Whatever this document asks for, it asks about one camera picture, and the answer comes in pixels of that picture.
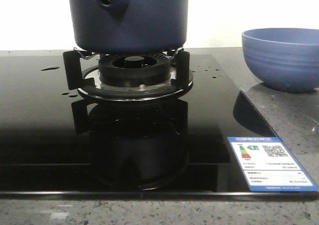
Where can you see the blue white energy label sticker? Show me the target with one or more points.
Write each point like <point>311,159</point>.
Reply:
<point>268,166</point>

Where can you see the light blue ceramic bowl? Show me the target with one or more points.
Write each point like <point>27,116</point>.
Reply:
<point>285,59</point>

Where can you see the dark blue cooking pot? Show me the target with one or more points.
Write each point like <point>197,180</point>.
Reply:
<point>129,26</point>

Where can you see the black metal pot support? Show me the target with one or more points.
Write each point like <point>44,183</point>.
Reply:
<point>89,85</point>

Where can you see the black gas burner head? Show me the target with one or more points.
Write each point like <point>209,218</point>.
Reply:
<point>133,70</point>

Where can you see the black glass gas stove top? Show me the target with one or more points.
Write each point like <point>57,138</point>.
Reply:
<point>55,144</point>

